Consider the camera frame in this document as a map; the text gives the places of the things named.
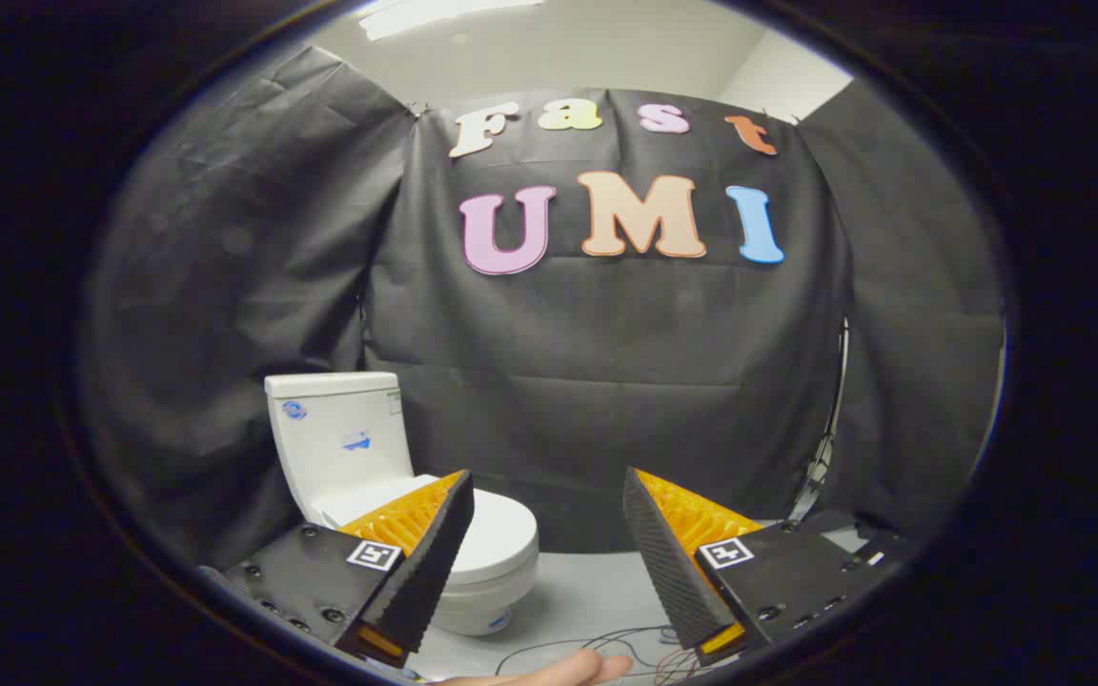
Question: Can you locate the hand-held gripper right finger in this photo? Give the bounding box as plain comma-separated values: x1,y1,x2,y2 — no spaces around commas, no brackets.
622,466,914,667

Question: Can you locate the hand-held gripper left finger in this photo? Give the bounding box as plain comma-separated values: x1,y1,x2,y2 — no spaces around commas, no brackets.
201,469,476,669

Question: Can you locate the white toilet lid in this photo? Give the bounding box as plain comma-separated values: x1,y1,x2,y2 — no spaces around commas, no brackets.
309,474,540,585

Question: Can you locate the white toilet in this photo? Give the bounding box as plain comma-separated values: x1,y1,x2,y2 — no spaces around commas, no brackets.
264,371,540,637

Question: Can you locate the black backdrop cloth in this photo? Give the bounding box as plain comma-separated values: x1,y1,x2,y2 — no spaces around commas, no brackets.
82,46,1006,573

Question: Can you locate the tangle of black cables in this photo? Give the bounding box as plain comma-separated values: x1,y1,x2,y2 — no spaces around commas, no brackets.
496,624,704,685

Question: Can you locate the hanging black cable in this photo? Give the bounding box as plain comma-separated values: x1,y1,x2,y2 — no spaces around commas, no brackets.
785,318,851,527

